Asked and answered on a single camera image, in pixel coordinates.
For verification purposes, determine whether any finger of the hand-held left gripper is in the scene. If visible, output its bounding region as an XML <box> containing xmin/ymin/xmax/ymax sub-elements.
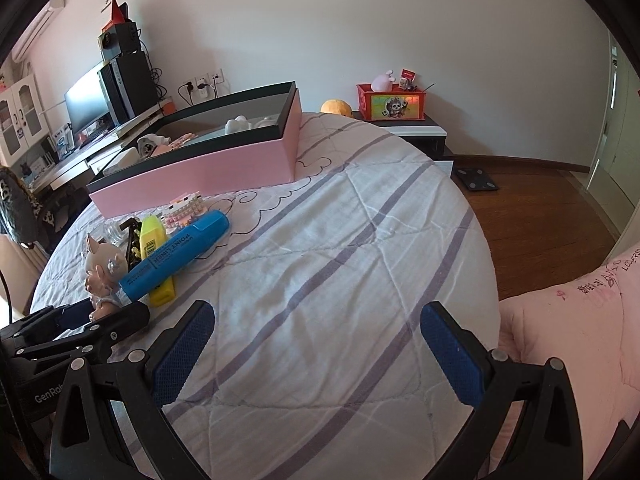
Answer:
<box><xmin>11</xmin><ymin>302</ymin><xmax>152</xmax><ymax>364</ymax></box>
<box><xmin>0</xmin><ymin>302</ymin><xmax>97</xmax><ymax>348</ymax></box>

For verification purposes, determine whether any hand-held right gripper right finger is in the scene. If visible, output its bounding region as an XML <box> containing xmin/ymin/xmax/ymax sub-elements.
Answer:
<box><xmin>420</xmin><ymin>301</ymin><xmax>585</xmax><ymax>480</ymax></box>

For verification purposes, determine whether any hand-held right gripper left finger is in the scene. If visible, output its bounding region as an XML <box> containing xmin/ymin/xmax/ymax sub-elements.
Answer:
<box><xmin>50</xmin><ymin>300</ymin><xmax>216</xmax><ymax>480</ymax></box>

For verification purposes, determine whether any pig figurine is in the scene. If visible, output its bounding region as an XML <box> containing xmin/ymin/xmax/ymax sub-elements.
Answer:
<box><xmin>82</xmin><ymin>232</ymin><xmax>132</xmax><ymax>322</ymax></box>

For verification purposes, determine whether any black hair clip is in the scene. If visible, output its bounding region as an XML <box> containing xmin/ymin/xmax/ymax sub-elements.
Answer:
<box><xmin>120</xmin><ymin>217</ymin><xmax>143</xmax><ymax>266</ymax></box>

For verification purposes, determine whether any clear glass jar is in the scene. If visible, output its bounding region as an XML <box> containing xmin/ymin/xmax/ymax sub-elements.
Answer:
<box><xmin>102</xmin><ymin>222</ymin><xmax>131</xmax><ymax>248</ymax></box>

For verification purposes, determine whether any blue highlighter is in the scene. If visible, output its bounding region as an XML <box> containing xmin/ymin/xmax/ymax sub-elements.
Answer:
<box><xmin>118</xmin><ymin>210</ymin><xmax>231</xmax><ymax>306</ymax></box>

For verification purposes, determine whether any yellow highlighter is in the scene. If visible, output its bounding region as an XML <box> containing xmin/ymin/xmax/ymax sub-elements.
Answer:
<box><xmin>139</xmin><ymin>214</ymin><xmax>177</xmax><ymax>308</ymax></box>

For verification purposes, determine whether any pink white bead block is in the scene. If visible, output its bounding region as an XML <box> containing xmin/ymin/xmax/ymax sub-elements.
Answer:
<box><xmin>166</xmin><ymin>191</ymin><xmax>211</xmax><ymax>235</ymax></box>

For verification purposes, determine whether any pink storage box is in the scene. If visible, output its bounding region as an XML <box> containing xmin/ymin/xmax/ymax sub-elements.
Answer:
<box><xmin>86</xmin><ymin>80</ymin><xmax>303</xmax><ymax>220</ymax></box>

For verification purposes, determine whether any beige curtain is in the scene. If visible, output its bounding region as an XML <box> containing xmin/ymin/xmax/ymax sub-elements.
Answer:
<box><xmin>0</xmin><ymin>232</ymin><xmax>48</xmax><ymax>318</ymax></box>

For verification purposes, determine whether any black office chair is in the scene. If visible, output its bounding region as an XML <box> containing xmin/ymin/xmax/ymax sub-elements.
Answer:
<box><xmin>30</xmin><ymin>185</ymin><xmax>91</xmax><ymax>256</ymax></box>

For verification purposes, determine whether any grey jacket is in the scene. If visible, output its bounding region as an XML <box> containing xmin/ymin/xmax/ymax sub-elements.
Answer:
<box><xmin>0</xmin><ymin>167</ymin><xmax>43</xmax><ymax>246</ymax></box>

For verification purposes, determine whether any pink quilt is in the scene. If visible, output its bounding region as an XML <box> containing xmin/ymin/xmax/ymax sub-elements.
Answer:
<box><xmin>492</xmin><ymin>240</ymin><xmax>640</xmax><ymax>480</ymax></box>

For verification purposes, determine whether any striped grey quilt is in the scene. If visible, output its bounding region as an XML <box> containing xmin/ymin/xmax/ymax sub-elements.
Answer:
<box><xmin>30</xmin><ymin>110</ymin><xmax>501</xmax><ymax>480</ymax></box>

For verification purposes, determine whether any white desk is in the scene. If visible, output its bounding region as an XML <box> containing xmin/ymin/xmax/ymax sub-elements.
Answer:
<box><xmin>20</xmin><ymin>105</ymin><xmax>173</xmax><ymax>196</ymax></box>

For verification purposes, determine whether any blue white box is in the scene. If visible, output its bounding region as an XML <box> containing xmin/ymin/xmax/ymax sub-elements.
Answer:
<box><xmin>50</xmin><ymin>127</ymin><xmax>73</xmax><ymax>158</ymax></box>

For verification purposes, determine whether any black bathroom scale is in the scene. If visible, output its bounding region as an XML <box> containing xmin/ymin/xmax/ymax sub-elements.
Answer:
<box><xmin>452</xmin><ymin>167</ymin><xmax>501</xmax><ymax>192</ymax></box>

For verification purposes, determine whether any white glass-door cabinet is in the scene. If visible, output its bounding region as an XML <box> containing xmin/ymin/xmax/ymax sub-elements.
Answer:
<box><xmin>0</xmin><ymin>72</ymin><xmax>46</xmax><ymax>161</ymax></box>

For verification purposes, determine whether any black computer monitor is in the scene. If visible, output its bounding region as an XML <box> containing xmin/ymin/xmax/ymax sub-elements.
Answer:
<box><xmin>64</xmin><ymin>62</ymin><xmax>112</xmax><ymax>136</ymax></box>

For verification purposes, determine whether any black white low cabinet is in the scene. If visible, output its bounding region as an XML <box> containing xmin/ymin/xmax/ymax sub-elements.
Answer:
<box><xmin>350</xmin><ymin>110</ymin><xmax>456</xmax><ymax>178</ymax></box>

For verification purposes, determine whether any black computer tower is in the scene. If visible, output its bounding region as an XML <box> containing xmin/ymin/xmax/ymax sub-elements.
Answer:
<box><xmin>97</xmin><ymin>50</ymin><xmax>162</xmax><ymax>128</ymax></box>

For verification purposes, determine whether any red storage crate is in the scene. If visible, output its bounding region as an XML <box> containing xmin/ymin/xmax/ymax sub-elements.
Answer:
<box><xmin>356</xmin><ymin>82</ymin><xmax>427</xmax><ymax>122</ymax></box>

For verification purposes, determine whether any yellow plush toy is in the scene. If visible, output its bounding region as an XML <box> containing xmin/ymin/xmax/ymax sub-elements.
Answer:
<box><xmin>320</xmin><ymin>98</ymin><xmax>355</xmax><ymax>118</ymax></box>

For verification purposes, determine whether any black speaker box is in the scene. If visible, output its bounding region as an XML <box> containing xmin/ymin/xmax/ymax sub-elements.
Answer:
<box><xmin>98</xmin><ymin>20</ymin><xmax>142</xmax><ymax>61</ymax></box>

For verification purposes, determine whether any white door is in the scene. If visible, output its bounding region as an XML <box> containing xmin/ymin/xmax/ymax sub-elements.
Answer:
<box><xmin>585</xmin><ymin>27</ymin><xmax>640</xmax><ymax>221</ymax></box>

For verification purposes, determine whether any white air conditioner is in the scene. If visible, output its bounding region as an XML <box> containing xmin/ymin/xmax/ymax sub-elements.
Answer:
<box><xmin>10</xmin><ymin>0</ymin><xmax>66</xmax><ymax>61</ymax></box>

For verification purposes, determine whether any red desk calendar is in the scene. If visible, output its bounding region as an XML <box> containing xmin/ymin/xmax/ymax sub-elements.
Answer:
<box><xmin>101</xmin><ymin>0</ymin><xmax>130</xmax><ymax>31</ymax></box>

